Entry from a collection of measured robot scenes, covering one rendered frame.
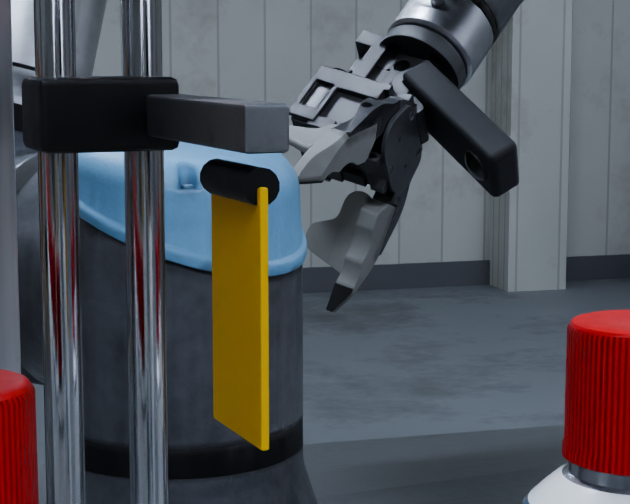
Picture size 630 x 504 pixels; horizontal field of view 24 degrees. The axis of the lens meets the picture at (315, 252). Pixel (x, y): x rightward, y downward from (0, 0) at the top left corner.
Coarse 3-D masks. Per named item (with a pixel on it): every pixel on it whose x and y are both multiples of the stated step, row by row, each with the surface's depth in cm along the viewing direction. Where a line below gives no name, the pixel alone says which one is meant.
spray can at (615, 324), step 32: (576, 320) 34; (608, 320) 34; (576, 352) 34; (608, 352) 33; (576, 384) 34; (608, 384) 33; (576, 416) 34; (608, 416) 33; (576, 448) 34; (608, 448) 33; (544, 480) 35; (576, 480) 34; (608, 480) 33
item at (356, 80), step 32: (416, 32) 110; (384, 64) 112; (416, 64) 111; (448, 64) 110; (320, 96) 108; (352, 96) 108; (384, 96) 108; (416, 128) 108; (384, 160) 106; (416, 160) 110; (384, 192) 108
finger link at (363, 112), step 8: (360, 104) 103; (368, 104) 103; (376, 104) 103; (384, 104) 103; (392, 104) 105; (360, 112) 102; (368, 112) 102; (376, 112) 103; (384, 112) 104; (392, 112) 105; (352, 120) 102; (360, 120) 101; (368, 120) 102; (376, 120) 103; (384, 120) 104; (336, 128) 101; (344, 128) 101; (352, 128) 101; (360, 128) 101; (384, 128) 105; (376, 136) 104; (376, 144) 106
